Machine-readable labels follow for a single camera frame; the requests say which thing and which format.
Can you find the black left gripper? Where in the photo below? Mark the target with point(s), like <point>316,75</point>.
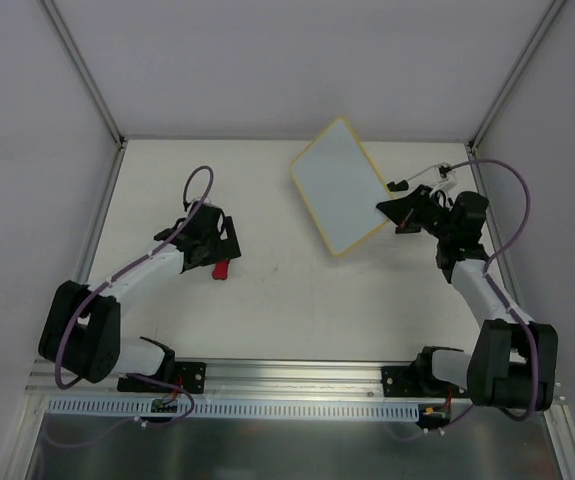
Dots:
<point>230,239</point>

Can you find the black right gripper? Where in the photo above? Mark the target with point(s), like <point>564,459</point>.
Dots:
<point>422,209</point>

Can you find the red bone-shaped eraser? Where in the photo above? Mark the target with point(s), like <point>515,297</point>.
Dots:
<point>221,270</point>

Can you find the yellow-framed whiteboard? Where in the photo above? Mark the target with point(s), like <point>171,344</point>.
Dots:
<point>340,186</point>

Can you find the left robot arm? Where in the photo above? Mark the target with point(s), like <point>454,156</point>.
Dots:
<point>83,330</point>

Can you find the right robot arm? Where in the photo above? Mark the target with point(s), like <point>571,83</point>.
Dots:
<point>513,364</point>

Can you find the left aluminium frame post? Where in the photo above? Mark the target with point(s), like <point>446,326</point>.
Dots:
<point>62,31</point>

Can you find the aluminium frame post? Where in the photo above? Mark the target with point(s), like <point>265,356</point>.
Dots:
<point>62,31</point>
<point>526,54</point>

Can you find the aluminium mounting rail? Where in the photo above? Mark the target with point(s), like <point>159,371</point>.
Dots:
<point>263,380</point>

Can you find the white slotted cable duct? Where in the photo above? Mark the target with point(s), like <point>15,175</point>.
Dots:
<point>405,412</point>

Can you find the right aluminium frame post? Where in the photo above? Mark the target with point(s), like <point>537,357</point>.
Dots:
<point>526,54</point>

